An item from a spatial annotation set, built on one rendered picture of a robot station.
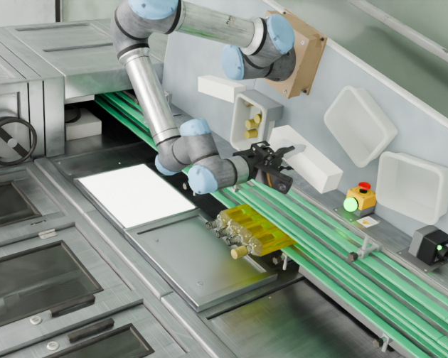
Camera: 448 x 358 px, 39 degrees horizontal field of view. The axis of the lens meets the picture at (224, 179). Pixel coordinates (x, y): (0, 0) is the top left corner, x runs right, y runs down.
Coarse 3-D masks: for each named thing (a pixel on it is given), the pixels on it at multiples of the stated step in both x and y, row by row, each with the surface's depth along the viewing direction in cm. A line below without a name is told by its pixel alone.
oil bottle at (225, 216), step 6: (246, 204) 226; (228, 210) 221; (234, 210) 222; (240, 210) 222; (246, 210) 222; (252, 210) 223; (222, 216) 218; (228, 216) 218; (234, 216) 218; (222, 222) 218
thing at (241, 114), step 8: (240, 96) 235; (240, 104) 239; (256, 104) 228; (240, 112) 241; (248, 112) 243; (256, 112) 241; (264, 112) 226; (240, 120) 243; (264, 120) 227; (232, 128) 243; (240, 128) 245; (256, 128) 243; (232, 136) 245; (240, 136) 247; (232, 144) 245; (240, 144) 245; (248, 144) 246
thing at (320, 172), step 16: (288, 128) 184; (272, 144) 184; (304, 144) 179; (288, 160) 180; (304, 160) 174; (320, 160) 174; (304, 176) 176; (320, 176) 171; (336, 176) 171; (320, 192) 172
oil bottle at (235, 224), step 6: (240, 216) 218; (246, 216) 219; (252, 216) 219; (258, 216) 220; (228, 222) 215; (234, 222) 215; (240, 222) 215; (246, 222) 215; (234, 228) 213; (234, 234) 214
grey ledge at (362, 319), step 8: (304, 272) 221; (312, 280) 218; (320, 288) 216; (328, 288) 213; (336, 296) 210; (344, 304) 208; (352, 312) 206; (360, 320) 204; (368, 320) 201; (376, 328) 199; (392, 344) 195; (400, 352) 193; (408, 352) 190
